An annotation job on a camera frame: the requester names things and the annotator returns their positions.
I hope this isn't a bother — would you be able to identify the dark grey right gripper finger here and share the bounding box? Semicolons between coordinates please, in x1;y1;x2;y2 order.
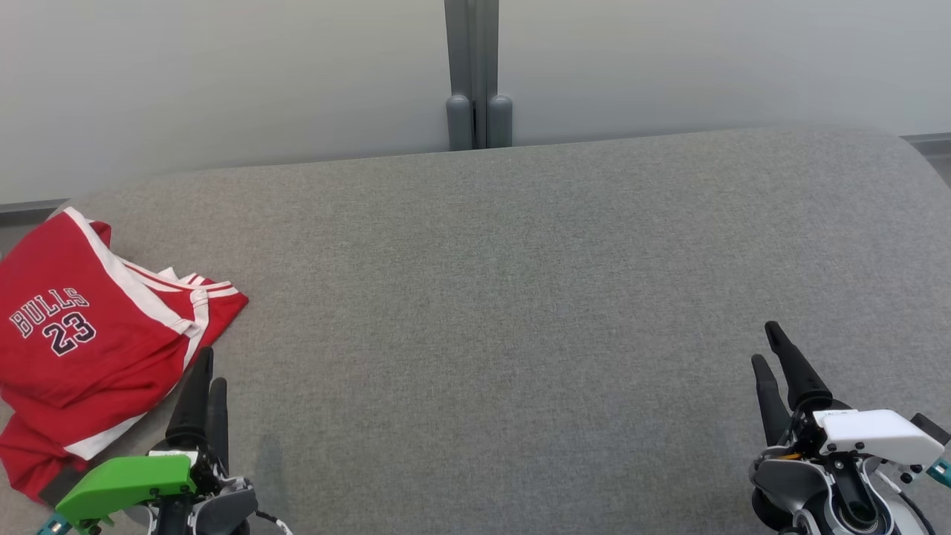
750;354;793;447
765;321;834;414

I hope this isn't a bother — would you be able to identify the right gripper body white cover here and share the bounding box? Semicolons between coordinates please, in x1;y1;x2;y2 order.
788;401;951;513

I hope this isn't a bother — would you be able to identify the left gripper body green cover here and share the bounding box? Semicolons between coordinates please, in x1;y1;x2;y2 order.
37;446;227;535

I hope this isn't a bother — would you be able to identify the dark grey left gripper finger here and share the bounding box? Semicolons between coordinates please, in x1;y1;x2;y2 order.
165;347;215;450
208;377;230;470

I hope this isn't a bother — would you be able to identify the red Bulls basketball jersey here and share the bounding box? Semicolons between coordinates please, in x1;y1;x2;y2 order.
0;207;250;506

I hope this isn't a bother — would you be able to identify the thin right arm cable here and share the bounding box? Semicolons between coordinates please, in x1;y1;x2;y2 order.
895;492;932;535

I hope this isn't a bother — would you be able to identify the thin arm cable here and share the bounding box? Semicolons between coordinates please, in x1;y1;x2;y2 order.
895;492;932;535
253;508;295;535

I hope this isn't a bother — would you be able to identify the thin left arm cable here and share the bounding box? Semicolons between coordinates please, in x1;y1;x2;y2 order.
253;508;295;535

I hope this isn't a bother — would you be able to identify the dark grey base rail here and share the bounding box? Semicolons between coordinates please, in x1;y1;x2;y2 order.
901;133;951;158
0;198;71;227

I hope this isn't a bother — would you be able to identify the grey rounded post foot cap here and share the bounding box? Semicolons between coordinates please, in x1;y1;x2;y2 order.
447;94;475;152
487;94;514;149

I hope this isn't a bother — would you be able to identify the grey partition frame post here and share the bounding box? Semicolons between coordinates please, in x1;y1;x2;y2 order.
444;0;500;150

